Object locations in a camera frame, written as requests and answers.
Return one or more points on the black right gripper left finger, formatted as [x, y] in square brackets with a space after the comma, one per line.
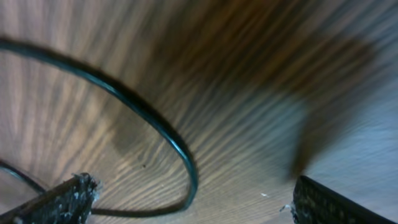
[67, 203]

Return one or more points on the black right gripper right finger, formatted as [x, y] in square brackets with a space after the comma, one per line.
[313, 203]

